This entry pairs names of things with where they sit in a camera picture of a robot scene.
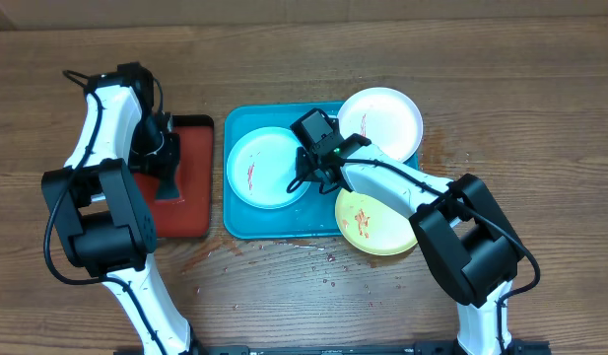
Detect black tray with red sponge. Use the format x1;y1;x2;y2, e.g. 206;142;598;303
133;114;214;239

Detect teal plastic tray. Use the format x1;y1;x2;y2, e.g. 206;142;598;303
223;102;342;240

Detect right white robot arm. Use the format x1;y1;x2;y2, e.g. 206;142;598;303
288;144;532;354

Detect yellow-green round plate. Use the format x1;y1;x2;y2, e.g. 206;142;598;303
335;189;418;256

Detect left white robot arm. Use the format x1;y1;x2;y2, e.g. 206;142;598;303
41;62;206;354

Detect light blue round plate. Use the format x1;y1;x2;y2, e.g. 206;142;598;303
226;127;310;209

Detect white round plate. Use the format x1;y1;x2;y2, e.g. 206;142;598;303
337;87;423;163

